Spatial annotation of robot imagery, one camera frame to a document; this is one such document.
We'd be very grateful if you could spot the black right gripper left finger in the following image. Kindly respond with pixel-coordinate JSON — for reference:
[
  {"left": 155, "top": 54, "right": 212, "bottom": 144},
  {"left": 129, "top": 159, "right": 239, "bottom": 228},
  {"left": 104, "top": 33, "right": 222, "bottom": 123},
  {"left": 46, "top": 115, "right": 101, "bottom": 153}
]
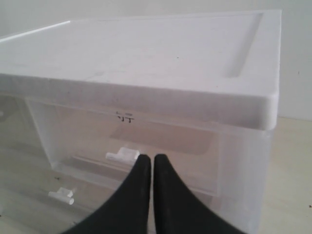
[{"left": 64, "top": 155, "right": 151, "bottom": 234}]

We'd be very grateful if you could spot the white translucent drawer cabinet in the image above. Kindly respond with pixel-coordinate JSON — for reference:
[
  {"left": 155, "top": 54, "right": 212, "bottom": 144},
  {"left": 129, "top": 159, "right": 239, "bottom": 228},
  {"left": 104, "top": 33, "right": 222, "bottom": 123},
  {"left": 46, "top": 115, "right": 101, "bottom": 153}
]
[{"left": 0, "top": 10, "right": 281, "bottom": 234}]

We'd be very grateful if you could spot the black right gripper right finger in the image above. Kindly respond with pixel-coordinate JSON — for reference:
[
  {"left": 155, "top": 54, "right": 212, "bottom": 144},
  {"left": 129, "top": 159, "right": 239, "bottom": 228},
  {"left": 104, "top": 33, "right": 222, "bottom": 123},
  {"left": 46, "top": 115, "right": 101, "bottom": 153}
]
[{"left": 154, "top": 154, "right": 243, "bottom": 234}]

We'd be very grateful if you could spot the top right clear drawer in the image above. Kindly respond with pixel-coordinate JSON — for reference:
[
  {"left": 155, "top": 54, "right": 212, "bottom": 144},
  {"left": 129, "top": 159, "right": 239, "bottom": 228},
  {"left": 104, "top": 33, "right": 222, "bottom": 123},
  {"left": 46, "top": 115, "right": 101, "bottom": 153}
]
[{"left": 26, "top": 100, "right": 220, "bottom": 195}]

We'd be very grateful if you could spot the clear plastic container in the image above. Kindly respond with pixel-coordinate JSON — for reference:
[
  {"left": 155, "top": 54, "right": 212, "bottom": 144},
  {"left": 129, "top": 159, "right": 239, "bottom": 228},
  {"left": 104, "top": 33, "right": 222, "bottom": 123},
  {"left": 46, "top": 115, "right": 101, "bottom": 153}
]
[{"left": 0, "top": 170, "right": 120, "bottom": 234}]

